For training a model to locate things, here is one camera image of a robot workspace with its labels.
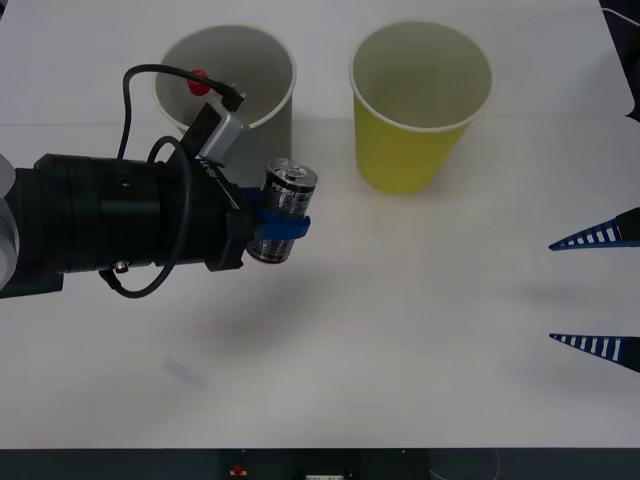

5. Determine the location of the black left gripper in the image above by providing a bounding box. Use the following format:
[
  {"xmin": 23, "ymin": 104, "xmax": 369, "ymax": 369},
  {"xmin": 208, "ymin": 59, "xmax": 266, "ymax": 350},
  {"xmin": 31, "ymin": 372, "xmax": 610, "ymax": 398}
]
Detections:
[{"xmin": 163, "ymin": 154, "xmax": 313, "ymax": 273}]

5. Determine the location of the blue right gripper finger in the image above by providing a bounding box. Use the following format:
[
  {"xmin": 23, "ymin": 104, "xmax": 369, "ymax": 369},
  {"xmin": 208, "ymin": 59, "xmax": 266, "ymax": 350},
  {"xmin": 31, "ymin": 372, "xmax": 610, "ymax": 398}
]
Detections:
[
  {"xmin": 548, "ymin": 332, "xmax": 640, "ymax": 374},
  {"xmin": 548, "ymin": 206, "xmax": 640, "ymax": 252}
]

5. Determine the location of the black drink can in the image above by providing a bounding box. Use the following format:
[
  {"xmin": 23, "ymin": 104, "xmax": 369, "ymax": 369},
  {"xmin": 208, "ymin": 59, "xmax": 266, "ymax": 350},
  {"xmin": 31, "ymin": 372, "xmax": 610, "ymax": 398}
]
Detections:
[{"xmin": 246, "ymin": 157, "xmax": 320, "ymax": 265}]

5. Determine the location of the dark robot base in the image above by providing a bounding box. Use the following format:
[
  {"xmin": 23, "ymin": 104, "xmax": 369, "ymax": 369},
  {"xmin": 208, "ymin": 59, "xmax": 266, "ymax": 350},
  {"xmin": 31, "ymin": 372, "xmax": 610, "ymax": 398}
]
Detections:
[{"xmin": 0, "ymin": 448, "xmax": 640, "ymax": 480}]

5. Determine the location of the grey plastic waste bin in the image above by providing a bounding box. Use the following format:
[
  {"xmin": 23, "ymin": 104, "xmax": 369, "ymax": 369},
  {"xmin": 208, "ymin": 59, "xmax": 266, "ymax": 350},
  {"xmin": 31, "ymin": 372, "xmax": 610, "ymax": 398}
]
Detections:
[{"xmin": 153, "ymin": 24, "xmax": 298, "ymax": 177}]

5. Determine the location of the clear bottle with red cap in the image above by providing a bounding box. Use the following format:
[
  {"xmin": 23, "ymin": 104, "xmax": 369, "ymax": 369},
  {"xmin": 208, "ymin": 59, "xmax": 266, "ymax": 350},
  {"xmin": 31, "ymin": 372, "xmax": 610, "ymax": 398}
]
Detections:
[{"xmin": 187, "ymin": 68, "xmax": 212, "ymax": 97}]

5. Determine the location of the yellow-green plastic waste bin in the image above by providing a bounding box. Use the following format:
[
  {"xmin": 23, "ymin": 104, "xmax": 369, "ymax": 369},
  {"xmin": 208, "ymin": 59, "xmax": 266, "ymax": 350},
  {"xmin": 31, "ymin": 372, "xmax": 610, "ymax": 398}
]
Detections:
[{"xmin": 348, "ymin": 19, "xmax": 495, "ymax": 195}]

